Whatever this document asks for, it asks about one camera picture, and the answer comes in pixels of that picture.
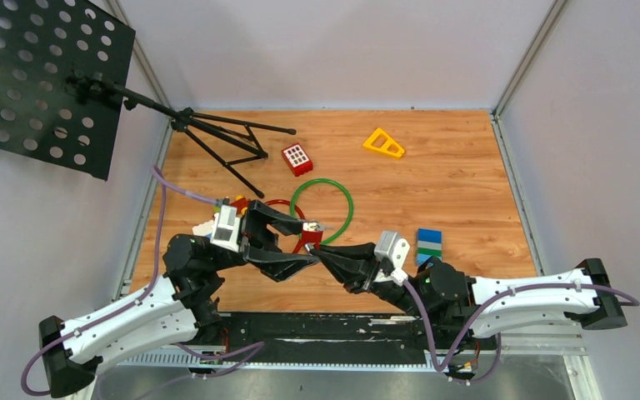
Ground silver keys of wire lock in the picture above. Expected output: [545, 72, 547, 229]
[302, 221, 334, 232]

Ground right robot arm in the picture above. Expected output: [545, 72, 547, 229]
[306, 243, 628, 348]

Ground red cable lock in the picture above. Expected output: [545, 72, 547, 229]
[266, 199, 305, 219]

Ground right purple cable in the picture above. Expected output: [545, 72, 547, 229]
[402, 280, 640, 386]

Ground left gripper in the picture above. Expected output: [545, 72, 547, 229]
[208, 198, 323, 282]

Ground red window toy brick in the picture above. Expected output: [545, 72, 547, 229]
[281, 143, 313, 177]

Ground blue green white brick stack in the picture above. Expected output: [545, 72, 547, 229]
[415, 228, 443, 266]

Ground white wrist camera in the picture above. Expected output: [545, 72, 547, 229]
[210, 205, 241, 253]
[373, 231, 411, 287]

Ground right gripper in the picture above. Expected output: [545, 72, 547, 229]
[311, 242, 428, 320]

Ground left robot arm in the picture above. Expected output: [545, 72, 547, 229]
[38, 200, 323, 398]

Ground green cable lock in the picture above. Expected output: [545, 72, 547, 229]
[288, 177, 355, 247]

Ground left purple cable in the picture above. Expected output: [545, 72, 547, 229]
[20, 165, 268, 398]

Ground yellow triangular toy piece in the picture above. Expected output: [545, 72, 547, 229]
[362, 127, 405, 159]

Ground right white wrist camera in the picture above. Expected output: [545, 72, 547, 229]
[373, 231, 411, 287]

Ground grey slotted cable duct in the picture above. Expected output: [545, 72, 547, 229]
[102, 347, 450, 373]

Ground black perforated music stand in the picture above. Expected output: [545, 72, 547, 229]
[0, 0, 268, 180]

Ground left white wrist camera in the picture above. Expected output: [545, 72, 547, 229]
[210, 205, 241, 253]

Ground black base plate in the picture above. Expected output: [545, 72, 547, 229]
[185, 312, 430, 365]

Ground red green toy car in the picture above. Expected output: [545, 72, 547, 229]
[224, 195, 250, 216]

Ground thin red wire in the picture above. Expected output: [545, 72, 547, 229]
[292, 228, 326, 255]

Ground white blue toy brick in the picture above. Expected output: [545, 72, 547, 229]
[192, 220, 214, 238]

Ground purple cable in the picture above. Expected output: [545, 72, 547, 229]
[20, 165, 268, 398]
[402, 280, 640, 386]

